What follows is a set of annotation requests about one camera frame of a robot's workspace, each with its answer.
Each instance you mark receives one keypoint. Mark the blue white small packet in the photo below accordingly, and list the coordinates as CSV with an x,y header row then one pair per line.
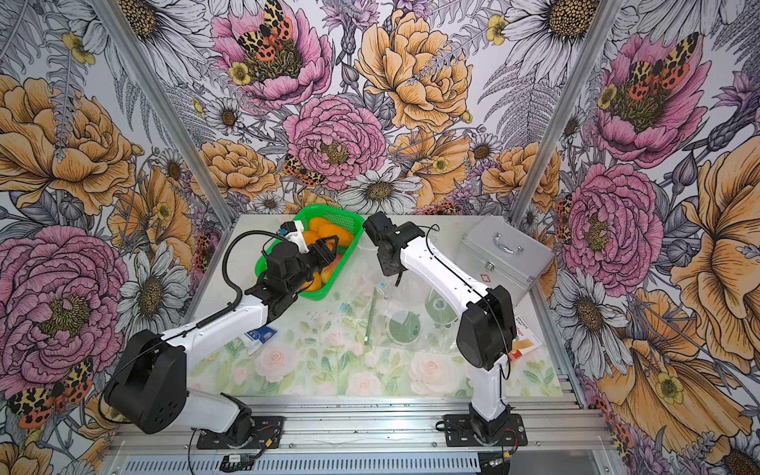
x,y
254,340

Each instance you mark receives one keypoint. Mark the orange mango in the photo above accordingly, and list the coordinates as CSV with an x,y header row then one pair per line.
x,y
326,229
314,284

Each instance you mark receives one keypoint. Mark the clear zip-top bag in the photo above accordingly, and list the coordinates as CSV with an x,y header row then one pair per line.
x,y
410,316

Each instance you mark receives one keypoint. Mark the green plastic basket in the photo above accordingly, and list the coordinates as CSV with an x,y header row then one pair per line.
x,y
347,220

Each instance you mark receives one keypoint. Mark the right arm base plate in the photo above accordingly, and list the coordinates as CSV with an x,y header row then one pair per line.
x,y
472,431

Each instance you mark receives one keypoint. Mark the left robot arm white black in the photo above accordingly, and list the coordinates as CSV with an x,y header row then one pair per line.
x,y
150,386

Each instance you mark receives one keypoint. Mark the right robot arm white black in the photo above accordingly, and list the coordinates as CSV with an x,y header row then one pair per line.
x,y
487,324

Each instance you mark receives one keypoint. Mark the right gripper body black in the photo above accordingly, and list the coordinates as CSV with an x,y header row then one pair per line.
x,y
390,267

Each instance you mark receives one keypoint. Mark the red small packet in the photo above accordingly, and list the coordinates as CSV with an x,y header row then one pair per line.
x,y
526,340

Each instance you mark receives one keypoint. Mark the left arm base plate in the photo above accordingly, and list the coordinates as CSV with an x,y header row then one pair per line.
x,y
252,433

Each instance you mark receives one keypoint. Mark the orange mango top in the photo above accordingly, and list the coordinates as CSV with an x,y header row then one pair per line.
x,y
326,229

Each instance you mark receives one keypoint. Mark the silver metal case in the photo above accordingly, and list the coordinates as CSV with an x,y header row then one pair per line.
x,y
495,253

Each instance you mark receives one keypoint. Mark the small green circuit board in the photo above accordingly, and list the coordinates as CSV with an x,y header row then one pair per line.
x,y
235,462

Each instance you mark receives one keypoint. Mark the orange mango bottom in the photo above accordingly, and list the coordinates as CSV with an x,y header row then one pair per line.
x,y
314,284

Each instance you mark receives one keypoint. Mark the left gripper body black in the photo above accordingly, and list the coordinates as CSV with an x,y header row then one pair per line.
x,y
317,258

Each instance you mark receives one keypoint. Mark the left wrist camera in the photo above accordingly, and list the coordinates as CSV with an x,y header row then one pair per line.
x,y
292,230

